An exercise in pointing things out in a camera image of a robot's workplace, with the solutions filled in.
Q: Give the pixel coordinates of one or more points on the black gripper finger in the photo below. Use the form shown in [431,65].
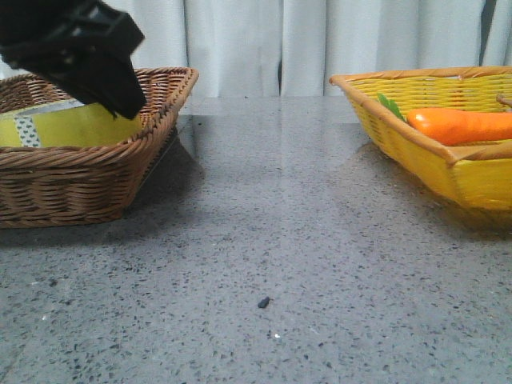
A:
[95,77]

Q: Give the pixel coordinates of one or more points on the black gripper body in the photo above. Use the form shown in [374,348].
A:
[92,36]

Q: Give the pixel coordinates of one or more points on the yellow tape roll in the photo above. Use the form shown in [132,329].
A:
[65,123]

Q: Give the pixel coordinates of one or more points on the brown wicker basket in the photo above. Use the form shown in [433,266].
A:
[67,185]

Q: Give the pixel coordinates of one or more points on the white curtain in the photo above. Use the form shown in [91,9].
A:
[292,48]

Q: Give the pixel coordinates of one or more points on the small black debris piece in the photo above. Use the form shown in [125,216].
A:
[264,303]

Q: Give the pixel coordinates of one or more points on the orange toy carrot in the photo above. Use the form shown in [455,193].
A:
[453,127]

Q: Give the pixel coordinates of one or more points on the yellow woven basket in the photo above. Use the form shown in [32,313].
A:
[476,178]

